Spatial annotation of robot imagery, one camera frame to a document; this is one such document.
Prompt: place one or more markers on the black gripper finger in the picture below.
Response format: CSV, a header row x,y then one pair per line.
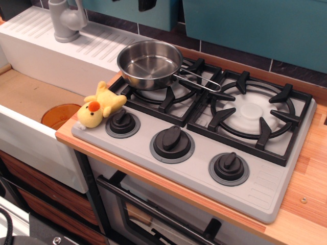
x,y
145,5

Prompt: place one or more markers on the stainless steel pan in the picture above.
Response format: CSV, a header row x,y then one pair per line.
x,y
153,65

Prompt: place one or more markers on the black left stove knob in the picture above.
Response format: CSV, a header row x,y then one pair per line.
x,y
122,125

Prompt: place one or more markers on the black stove knob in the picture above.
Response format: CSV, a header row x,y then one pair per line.
x,y
122,125
172,145
229,169

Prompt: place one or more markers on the black middle stove knob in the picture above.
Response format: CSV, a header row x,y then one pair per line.
x,y
172,145

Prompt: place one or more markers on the grey toy stove top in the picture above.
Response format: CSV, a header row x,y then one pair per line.
x,y
259,197

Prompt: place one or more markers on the black right stove knob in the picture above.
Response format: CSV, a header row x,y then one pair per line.
x,y
229,169

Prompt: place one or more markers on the grey toy faucet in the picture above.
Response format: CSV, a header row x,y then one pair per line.
x,y
67,22

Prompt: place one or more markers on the black left burner grate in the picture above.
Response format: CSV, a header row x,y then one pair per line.
x,y
177,103

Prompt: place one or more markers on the black burner grate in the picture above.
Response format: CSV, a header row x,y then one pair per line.
x,y
177,103
265,120

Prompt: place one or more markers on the yellow stuffed duck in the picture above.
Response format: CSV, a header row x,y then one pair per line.
x,y
99,106

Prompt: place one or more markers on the white toy sink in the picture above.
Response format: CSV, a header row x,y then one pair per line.
x,y
39,73

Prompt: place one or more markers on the black right burner grate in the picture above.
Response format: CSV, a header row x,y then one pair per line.
x,y
265,120

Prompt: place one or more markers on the wooden drawer front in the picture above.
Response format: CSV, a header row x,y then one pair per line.
x,y
53,202

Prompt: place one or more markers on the oven door with handle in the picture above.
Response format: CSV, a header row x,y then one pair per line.
x,y
150,216

